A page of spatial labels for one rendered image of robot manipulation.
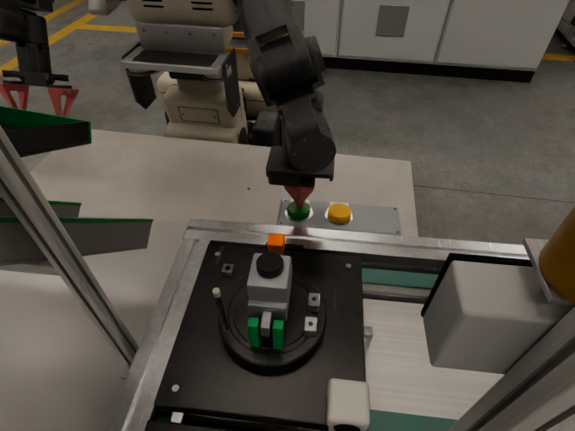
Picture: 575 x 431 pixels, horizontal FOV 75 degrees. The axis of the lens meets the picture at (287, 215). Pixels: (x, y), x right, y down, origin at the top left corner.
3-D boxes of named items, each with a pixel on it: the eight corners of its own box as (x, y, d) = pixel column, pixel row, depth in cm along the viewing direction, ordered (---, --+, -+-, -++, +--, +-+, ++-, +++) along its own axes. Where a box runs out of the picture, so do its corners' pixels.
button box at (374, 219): (281, 220, 72) (281, 196, 68) (392, 229, 71) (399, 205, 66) (276, 248, 67) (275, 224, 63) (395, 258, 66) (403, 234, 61)
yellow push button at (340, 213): (327, 209, 67) (328, 201, 65) (350, 211, 66) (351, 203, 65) (326, 226, 64) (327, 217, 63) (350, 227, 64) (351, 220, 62)
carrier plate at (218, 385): (210, 250, 60) (207, 242, 59) (359, 264, 58) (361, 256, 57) (157, 410, 44) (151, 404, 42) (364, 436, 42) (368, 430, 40)
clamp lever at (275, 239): (271, 267, 52) (269, 232, 46) (285, 268, 52) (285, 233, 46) (267, 289, 49) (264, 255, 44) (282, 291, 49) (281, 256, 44)
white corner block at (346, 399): (325, 389, 45) (328, 376, 42) (364, 393, 45) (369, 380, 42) (324, 433, 42) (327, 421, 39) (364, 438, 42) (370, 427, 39)
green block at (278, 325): (274, 339, 45) (273, 319, 42) (284, 340, 45) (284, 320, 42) (273, 349, 45) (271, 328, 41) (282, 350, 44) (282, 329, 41)
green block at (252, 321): (251, 337, 46) (248, 316, 42) (261, 338, 46) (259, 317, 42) (250, 346, 45) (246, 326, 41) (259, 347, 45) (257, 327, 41)
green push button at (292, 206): (288, 207, 67) (288, 198, 66) (311, 209, 67) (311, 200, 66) (286, 222, 65) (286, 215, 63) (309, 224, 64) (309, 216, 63)
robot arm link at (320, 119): (312, 29, 46) (248, 56, 47) (329, 69, 38) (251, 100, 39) (336, 110, 54) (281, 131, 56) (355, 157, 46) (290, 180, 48)
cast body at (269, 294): (257, 274, 48) (254, 238, 43) (292, 277, 48) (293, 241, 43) (246, 334, 42) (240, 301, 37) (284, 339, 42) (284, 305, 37)
